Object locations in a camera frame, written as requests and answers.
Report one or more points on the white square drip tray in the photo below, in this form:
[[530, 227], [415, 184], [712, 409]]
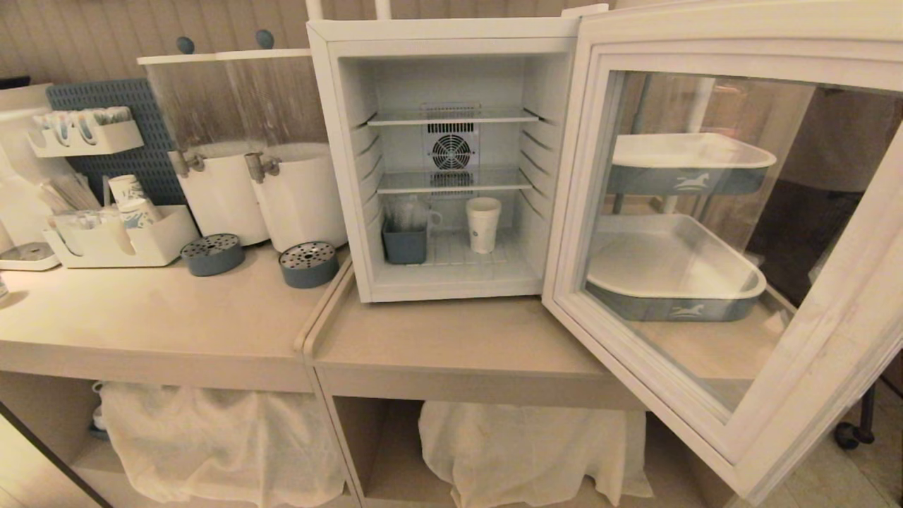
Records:
[[28, 257]]

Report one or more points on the white condiment organizer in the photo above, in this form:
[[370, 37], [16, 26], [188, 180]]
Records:
[[152, 243]]

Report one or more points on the white tiered cart tray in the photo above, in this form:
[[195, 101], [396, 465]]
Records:
[[670, 271], [688, 164]]

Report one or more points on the white paper cup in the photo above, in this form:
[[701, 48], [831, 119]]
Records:
[[483, 224]]

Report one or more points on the grey-blue round drip tray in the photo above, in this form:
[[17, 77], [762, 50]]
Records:
[[308, 264], [212, 254]]

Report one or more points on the clear drink dispenser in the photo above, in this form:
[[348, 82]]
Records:
[[300, 190], [219, 190]]

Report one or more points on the black caster wheel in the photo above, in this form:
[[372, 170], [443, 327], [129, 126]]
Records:
[[846, 435]]

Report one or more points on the clear glass fridge shelf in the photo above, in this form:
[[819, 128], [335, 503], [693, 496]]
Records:
[[455, 180], [451, 118]]

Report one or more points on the beige counter cabinet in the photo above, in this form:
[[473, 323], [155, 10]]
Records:
[[458, 339], [155, 317]]

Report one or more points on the grey-blue pegboard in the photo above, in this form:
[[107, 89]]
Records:
[[141, 162]]

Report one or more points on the white pegboard shelf tray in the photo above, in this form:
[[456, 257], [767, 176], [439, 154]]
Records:
[[85, 141]]

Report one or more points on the grey-blue small bin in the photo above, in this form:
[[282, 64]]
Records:
[[404, 247]]

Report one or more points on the white mini fridge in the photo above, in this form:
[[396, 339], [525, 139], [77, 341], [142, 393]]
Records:
[[451, 42]]

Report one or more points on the patterned paper cup stack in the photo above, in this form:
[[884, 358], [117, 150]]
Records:
[[134, 201]]

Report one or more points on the white glass fridge door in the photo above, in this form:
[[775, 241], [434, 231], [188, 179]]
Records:
[[748, 42]]

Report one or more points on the white cloth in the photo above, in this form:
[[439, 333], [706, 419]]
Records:
[[522, 451], [219, 444]]

